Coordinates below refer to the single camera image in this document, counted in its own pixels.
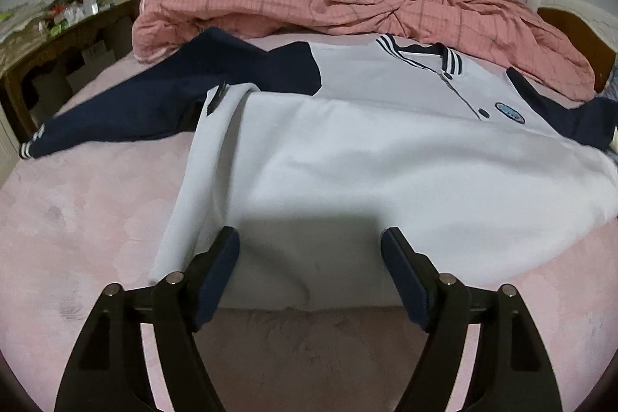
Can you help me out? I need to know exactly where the white and navy polo shirt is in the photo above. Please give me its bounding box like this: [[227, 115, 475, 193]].
[[21, 28, 617, 310]]

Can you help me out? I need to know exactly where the pink bed sheet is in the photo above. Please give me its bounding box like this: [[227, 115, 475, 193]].
[[1, 34, 617, 411]]

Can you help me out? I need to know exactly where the dark wooden desk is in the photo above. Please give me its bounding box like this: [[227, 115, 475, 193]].
[[1, 0, 140, 141]]

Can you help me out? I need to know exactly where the brown wooden headboard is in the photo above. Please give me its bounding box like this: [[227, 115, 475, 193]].
[[537, 7, 617, 93]]

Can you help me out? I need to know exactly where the desk clutter pile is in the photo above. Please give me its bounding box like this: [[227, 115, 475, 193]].
[[1, 0, 131, 43]]

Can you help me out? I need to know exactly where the pink plaid quilt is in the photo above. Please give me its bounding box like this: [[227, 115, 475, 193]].
[[132, 0, 595, 102]]

